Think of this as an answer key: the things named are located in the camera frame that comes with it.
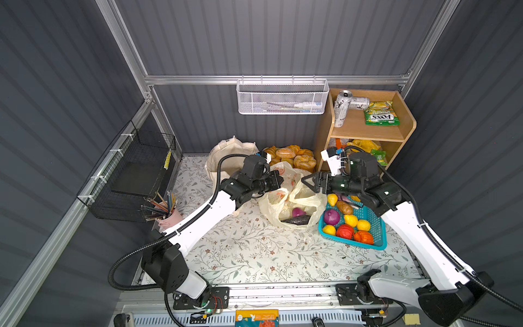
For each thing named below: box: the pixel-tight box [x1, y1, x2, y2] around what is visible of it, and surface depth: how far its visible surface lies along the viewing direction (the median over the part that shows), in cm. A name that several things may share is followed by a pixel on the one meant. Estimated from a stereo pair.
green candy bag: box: [364, 100, 401, 127], surface depth 91 cm
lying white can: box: [348, 96, 370, 111], surface depth 93 cm
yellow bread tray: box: [262, 144, 318, 173], surface depth 114 cm
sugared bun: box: [275, 147, 297, 159], surface depth 114 cm
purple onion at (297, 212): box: [291, 207, 308, 218], surface depth 91 cm
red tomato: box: [335, 223, 355, 240], surface depth 84 cm
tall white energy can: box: [333, 89, 353, 129], surface depth 80 cm
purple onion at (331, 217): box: [324, 209, 340, 226], surface depth 91 cm
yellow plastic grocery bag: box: [258, 161, 328, 229], surface depth 77 cm
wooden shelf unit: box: [317, 88, 417, 174], surface depth 91 cm
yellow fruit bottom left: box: [322, 224, 337, 236], surface depth 87 cm
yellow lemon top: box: [343, 213, 359, 228], surface depth 91 cm
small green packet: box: [371, 149, 389, 166], surface depth 96 cm
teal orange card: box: [234, 309, 280, 327], surface depth 71 cm
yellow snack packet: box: [347, 139, 382, 154], surface depth 100 cm
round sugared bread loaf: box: [292, 154, 317, 174], surface depth 107 cm
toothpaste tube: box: [293, 102, 323, 113], surface depth 92 cm
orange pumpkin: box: [353, 230, 374, 246], surface depth 84 cm
